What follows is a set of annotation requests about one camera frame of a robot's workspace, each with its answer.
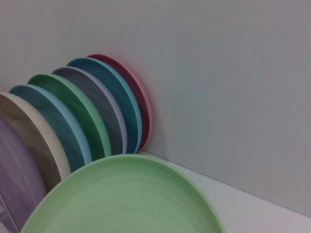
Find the light green plate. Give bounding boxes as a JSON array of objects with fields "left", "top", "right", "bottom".
[{"left": 20, "top": 154, "right": 224, "bottom": 233}]

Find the dark red plate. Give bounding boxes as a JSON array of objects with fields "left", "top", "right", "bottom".
[{"left": 86, "top": 53, "right": 153, "bottom": 154}]

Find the teal plate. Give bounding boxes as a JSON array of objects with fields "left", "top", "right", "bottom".
[{"left": 66, "top": 57, "right": 143, "bottom": 155}]

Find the grey lavender plate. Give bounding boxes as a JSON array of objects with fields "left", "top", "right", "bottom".
[{"left": 51, "top": 67, "right": 128, "bottom": 155}]

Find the dark green plate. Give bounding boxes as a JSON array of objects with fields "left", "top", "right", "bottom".
[{"left": 27, "top": 73, "right": 112, "bottom": 159}]

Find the light blue plate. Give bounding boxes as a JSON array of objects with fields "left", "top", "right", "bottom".
[{"left": 9, "top": 84, "right": 93, "bottom": 168}]

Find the beige plate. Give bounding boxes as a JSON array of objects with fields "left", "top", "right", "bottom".
[{"left": 0, "top": 92, "right": 72, "bottom": 189}]

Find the purple plate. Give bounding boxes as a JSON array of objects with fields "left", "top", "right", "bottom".
[{"left": 0, "top": 116, "right": 48, "bottom": 232}]

